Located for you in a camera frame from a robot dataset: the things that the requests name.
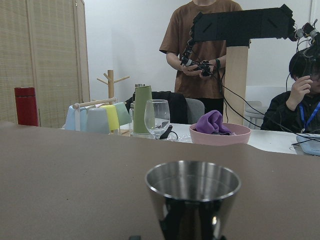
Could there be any steel jigger cup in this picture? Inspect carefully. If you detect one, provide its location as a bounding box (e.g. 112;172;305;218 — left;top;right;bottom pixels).
145;160;242;240

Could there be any wooden cup rack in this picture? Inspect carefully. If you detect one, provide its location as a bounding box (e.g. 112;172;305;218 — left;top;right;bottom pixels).
72;69;131;133

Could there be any clear wine glass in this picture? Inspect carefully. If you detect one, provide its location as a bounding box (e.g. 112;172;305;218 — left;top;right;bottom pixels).
144;99;170;139

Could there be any green tumbler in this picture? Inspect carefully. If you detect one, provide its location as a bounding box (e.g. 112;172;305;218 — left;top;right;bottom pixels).
133;85;152;134

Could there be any purple cloth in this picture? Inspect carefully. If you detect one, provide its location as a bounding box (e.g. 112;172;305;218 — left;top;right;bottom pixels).
195;110;234;136

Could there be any standing person brown shirt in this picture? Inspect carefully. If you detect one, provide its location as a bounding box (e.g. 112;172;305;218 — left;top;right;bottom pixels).
159;0;242;113

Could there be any pink bowl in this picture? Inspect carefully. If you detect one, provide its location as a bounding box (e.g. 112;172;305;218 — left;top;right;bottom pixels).
189;123;252;146

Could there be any red thermos bottle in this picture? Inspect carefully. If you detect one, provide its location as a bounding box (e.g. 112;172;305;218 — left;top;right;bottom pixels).
14;87;39;127

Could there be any seated person black jacket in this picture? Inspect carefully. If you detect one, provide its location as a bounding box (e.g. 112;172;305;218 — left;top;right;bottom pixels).
260;50;320;134

